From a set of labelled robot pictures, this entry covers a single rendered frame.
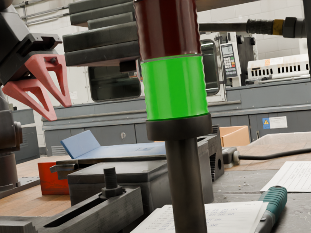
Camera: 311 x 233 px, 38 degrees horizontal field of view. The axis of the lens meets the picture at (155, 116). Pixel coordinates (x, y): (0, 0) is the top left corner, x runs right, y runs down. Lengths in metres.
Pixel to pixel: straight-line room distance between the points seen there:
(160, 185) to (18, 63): 0.26
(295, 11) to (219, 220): 6.66
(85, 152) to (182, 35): 0.39
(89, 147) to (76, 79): 5.63
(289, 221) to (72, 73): 5.83
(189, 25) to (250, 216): 0.20
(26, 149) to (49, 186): 7.04
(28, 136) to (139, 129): 2.72
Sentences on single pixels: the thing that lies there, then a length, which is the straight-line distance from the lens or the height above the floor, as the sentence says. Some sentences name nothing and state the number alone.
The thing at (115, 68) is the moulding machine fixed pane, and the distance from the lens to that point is 5.90.
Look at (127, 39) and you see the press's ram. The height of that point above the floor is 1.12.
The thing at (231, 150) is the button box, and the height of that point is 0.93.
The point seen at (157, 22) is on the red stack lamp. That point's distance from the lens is 0.26.
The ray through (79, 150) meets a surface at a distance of 0.62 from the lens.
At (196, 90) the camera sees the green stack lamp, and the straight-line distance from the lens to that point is 0.26.
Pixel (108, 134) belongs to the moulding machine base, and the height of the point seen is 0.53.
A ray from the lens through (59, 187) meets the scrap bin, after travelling 0.83.
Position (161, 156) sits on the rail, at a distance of 0.53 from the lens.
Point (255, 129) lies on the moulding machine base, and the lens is 5.17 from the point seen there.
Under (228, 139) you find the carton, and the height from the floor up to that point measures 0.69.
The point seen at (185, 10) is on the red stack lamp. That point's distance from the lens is 0.26.
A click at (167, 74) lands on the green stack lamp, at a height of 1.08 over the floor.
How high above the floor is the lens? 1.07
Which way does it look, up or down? 4 degrees down
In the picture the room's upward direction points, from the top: 7 degrees counter-clockwise
